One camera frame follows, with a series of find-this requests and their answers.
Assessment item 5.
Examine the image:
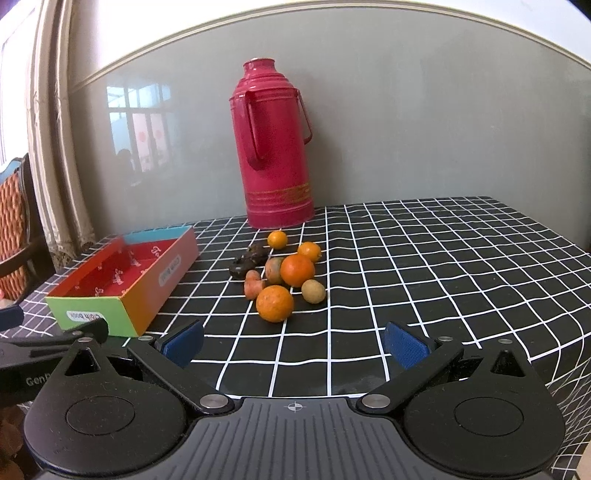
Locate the dark chestnut front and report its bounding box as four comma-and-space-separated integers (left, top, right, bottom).
228, 257, 256, 279

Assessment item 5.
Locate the dark chestnut back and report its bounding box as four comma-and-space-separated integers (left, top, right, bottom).
245, 244, 269, 265

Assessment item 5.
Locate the small kumquat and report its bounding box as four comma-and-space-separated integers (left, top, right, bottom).
297, 241, 322, 263
266, 230, 288, 250

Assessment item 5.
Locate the red thermos flask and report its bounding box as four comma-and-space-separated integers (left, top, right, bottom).
229, 58, 314, 229

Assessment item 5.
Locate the yellow green lemon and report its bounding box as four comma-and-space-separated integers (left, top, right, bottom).
301, 279, 327, 304

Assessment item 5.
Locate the greenish orange tangerine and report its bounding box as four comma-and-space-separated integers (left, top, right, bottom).
264, 257, 283, 285

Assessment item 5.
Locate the large front orange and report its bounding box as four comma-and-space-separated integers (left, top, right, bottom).
256, 285, 294, 323

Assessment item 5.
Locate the large orange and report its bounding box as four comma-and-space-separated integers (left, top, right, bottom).
280, 254, 315, 288
256, 285, 294, 323

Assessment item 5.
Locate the small back kumquat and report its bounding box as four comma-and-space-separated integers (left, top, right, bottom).
266, 230, 288, 250

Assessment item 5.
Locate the beige curtain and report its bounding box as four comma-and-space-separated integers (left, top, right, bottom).
27, 1, 95, 270

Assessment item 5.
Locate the dark chestnut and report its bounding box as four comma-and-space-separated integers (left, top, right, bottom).
245, 244, 269, 265
228, 257, 256, 279

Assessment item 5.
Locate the wooden sofa with cushion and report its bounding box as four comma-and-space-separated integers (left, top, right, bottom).
1, 155, 55, 303

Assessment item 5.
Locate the small pinkish fruit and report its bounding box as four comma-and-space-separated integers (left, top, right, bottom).
243, 269, 266, 300

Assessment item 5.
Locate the colourful cardboard box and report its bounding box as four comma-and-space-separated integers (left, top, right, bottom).
46, 226, 198, 337

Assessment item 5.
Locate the black white checkered tablecloth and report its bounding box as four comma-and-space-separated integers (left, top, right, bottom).
1, 197, 590, 479

